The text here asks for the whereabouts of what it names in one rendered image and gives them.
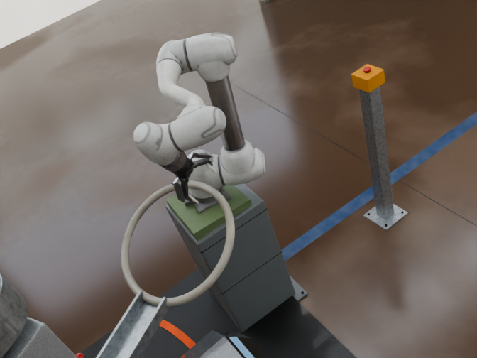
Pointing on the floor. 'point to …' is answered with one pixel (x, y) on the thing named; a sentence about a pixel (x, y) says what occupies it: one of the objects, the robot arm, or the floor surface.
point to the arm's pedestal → (244, 264)
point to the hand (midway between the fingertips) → (204, 185)
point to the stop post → (377, 146)
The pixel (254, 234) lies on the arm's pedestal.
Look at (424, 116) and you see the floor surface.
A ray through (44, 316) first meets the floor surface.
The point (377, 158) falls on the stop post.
